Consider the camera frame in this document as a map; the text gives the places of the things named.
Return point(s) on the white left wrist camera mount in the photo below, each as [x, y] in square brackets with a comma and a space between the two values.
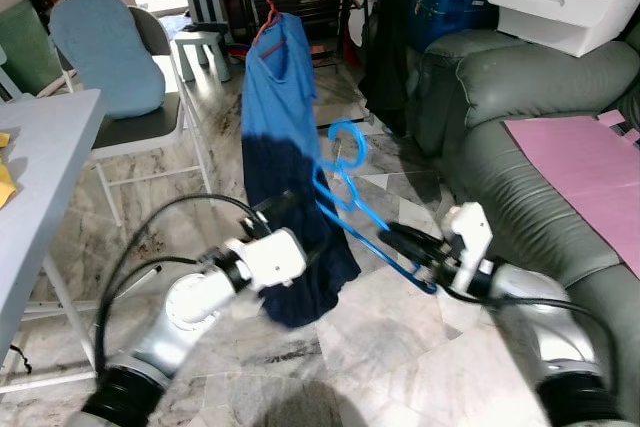
[278, 259]

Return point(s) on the navy blue garment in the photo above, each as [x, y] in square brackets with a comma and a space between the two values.
[300, 247]

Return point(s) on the white appliance box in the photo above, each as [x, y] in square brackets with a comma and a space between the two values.
[570, 2]

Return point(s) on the blue shirt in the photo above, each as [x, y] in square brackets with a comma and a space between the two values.
[280, 87]

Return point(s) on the blue chair cushion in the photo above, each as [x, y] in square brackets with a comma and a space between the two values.
[105, 52]

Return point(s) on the black hanging garment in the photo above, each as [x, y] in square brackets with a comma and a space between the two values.
[388, 57]

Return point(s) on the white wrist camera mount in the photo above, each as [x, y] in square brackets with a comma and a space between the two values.
[470, 232]
[278, 259]

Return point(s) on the blue plastic hanger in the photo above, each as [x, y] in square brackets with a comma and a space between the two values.
[352, 125]
[330, 197]

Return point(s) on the white folding table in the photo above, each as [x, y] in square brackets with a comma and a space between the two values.
[40, 167]

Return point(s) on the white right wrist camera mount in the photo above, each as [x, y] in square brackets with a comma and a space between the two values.
[470, 232]

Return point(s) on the pink red hanger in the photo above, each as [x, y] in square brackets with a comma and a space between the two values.
[270, 15]

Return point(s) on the yellow knit cardigan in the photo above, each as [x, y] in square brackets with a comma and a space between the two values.
[6, 182]

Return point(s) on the grey green leather sofa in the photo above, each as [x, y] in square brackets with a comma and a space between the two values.
[530, 77]

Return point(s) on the pink sheet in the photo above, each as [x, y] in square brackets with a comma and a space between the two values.
[580, 167]

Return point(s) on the blue hard suitcase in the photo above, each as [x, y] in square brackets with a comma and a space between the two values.
[440, 2]

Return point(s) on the green bin white lid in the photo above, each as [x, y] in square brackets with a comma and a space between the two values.
[30, 47]

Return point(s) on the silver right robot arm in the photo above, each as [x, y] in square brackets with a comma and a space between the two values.
[540, 327]

